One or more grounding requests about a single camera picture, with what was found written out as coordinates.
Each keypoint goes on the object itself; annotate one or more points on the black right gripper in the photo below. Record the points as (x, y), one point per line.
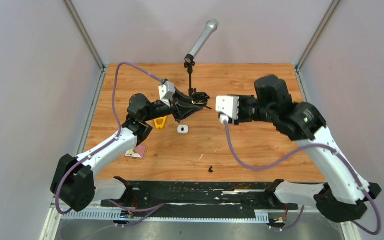
(241, 98)

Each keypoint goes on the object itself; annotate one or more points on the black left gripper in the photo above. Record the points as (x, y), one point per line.
(180, 104)

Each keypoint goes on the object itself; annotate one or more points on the white earbud charging case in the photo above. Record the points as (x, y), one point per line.
(183, 129)

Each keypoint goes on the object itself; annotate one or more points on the black earbud charging case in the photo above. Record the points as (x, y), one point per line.
(200, 98)

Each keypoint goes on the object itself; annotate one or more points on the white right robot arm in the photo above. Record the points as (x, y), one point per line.
(344, 195)

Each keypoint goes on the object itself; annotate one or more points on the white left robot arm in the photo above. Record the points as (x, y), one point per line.
(74, 180)

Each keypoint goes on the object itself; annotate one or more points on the yellow triangular plastic piece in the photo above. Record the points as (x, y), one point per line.
(160, 122)

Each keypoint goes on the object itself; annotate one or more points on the black tripod mic stand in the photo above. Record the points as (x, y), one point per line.
(190, 69)

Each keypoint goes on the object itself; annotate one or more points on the small pink card packet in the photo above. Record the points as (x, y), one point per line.
(138, 152)

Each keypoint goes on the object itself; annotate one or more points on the silver microphone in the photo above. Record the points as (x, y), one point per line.
(210, 28)

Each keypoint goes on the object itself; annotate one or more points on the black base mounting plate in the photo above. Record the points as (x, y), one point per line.
(201, 199)

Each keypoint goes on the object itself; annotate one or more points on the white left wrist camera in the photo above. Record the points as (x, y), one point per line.
(166, 92)

